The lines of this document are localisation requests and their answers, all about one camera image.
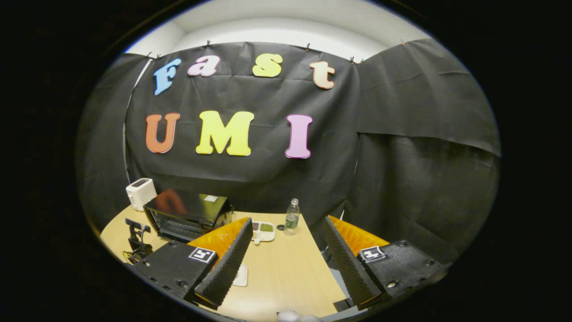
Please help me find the white divided snack dish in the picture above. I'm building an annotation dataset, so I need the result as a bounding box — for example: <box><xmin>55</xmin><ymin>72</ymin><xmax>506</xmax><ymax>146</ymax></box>
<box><xmin>251</xmin><ymin>221</ymin><xmax>276</xmax><ymax>245</ymax></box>

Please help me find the clear water bottle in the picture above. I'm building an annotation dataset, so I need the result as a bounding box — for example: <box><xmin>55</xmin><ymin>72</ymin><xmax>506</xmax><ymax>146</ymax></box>
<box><xmin>284</xmin><ymin>198</ymin><xmax>301</xmax><ymax>236</ymax></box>

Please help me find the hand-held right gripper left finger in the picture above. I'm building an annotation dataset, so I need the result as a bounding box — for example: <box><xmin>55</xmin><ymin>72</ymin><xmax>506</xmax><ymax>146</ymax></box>
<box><xmin>130</xmin><ymin>217</ymin><xmax>254</xmax><ymax>310</ymax></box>

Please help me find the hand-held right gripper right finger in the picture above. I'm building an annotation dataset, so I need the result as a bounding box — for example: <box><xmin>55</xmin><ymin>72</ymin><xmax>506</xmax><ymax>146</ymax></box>
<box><xmin>322</xmin><ymin>215</ymin><xmax>445</xmax><ymax>311</ymax></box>

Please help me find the white toaster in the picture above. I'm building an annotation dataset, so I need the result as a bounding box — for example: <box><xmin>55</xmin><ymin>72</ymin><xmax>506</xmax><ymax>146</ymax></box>
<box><xmin>126</xmin><ymin>178</ymin><xmax>158</xmax><ymax>212</ymax></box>

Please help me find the black electric oven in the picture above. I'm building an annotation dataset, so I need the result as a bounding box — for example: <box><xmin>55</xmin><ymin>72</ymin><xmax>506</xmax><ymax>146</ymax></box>
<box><xmin>143</xmin><ymin>189</ymin><xmax>234</xmax><ymax>243</ymax></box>

